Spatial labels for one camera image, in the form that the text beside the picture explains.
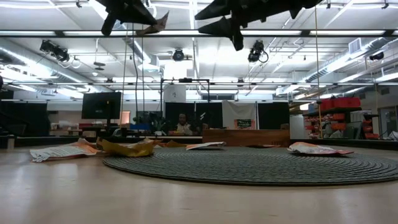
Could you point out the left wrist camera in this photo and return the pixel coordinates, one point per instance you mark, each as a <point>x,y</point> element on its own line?
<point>109,25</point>

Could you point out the person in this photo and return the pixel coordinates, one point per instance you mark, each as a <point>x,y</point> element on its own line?
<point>183,119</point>

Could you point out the white sign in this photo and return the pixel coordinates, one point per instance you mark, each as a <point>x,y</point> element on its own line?
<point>174,93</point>

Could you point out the wooden tea box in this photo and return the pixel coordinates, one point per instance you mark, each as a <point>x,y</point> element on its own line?
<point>245,138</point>

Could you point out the red storage bin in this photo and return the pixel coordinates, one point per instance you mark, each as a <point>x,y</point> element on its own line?
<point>340,102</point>

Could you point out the black background rig frame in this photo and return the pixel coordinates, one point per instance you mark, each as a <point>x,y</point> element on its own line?
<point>185,80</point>

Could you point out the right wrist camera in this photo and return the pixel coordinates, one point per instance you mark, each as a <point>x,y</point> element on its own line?
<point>237,40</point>

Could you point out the yellow tea packet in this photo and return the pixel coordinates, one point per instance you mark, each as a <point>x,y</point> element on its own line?
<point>124,150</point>

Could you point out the white ceiling vent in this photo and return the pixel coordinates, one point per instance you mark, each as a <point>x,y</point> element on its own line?
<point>355,45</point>

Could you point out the round grey woven placemat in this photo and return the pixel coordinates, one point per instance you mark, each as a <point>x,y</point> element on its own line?
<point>248,168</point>

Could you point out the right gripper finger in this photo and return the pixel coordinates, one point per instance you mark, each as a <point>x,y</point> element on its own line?
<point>222,26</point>
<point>217,7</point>

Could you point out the blue box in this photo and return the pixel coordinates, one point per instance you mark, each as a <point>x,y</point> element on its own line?
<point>140,127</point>

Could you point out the red tea packet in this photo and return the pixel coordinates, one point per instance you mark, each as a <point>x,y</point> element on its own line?
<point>337,152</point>

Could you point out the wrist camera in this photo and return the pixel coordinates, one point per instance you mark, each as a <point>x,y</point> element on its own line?
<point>109,25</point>
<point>237,40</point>

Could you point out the shelf rack with orange bins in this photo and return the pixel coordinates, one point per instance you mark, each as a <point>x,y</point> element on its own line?
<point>342,124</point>

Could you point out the black computer monitor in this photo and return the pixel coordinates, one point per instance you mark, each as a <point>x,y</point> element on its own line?
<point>101,105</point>

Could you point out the white container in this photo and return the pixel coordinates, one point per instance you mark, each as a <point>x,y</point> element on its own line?
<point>298,127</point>

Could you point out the black beam with lights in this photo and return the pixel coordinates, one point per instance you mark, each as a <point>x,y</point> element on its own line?
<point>59,33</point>

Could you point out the black aluminium table frame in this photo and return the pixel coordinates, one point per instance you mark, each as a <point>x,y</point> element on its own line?
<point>46,142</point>

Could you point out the black curtain panel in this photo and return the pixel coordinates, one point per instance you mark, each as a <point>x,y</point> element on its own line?
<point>23,118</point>
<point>273,115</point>
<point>202,115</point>

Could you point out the black ceiling camera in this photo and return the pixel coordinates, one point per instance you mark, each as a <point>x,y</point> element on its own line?
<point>56,51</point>
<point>256,51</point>
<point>377,56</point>
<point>178,55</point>

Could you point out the white hanging cloth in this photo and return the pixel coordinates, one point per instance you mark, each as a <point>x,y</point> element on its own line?
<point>239,110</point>

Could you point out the black background robot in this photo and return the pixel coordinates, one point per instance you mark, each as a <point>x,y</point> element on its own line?
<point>149,118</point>

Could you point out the silver air duct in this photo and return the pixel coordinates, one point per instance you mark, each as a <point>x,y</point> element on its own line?
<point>342,62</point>
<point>31,59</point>

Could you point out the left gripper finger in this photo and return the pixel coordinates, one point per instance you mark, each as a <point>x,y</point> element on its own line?
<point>141,11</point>
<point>135,19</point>

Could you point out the thin black ceiling rail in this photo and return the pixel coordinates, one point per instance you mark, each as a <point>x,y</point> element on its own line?
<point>140,84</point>

